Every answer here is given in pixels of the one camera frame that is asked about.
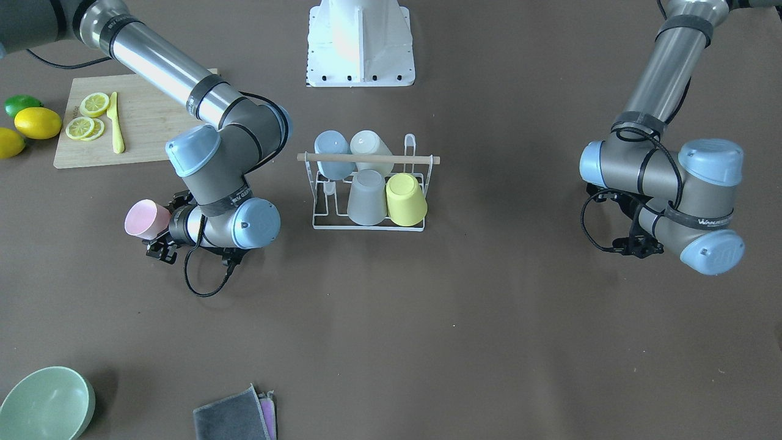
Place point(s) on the light blue plastic cup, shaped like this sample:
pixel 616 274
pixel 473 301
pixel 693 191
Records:
pixel 332 142

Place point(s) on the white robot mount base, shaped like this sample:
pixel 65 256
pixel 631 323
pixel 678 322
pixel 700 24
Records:
pixel 360 44

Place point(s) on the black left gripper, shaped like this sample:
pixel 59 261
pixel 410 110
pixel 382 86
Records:
pixel 624 211

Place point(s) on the pink plastic cup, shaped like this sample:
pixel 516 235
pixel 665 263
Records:
pixel 145 219

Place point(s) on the lemon slice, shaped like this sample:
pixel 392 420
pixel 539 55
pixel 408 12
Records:
pixel 85 129
pixel 94 105

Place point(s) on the whole yellow lemon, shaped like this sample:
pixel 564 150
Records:
pixel 38 123
pixel 11 143

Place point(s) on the yellow plastic knife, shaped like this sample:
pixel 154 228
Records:
pixel 118 143

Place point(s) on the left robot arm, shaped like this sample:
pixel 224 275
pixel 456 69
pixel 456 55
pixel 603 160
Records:
pixel 682 201

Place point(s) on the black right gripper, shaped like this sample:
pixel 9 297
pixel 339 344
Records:
pixel 176 225

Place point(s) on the yellow plastic cup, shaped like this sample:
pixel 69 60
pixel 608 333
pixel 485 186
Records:
pixel 406 204

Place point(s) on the green lime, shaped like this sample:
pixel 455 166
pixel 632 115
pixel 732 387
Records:
pixel 13 105

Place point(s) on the wooden cutting board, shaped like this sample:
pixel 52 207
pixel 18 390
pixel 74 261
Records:
pixel 148 119

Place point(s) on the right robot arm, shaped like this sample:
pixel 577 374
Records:
pixel 238 132

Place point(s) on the grey plastic cup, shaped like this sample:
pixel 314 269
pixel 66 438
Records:
pixel 367 198

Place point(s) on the white wire cup holder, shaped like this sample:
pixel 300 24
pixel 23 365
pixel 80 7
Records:
pixel 330 198

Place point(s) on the cream plastic cup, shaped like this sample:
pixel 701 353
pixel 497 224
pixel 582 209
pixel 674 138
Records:
pixel 366 142

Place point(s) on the green bowl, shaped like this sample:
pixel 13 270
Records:
pixel 51 403

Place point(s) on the grey folded cloth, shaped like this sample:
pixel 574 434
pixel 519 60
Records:
pixel 247 415

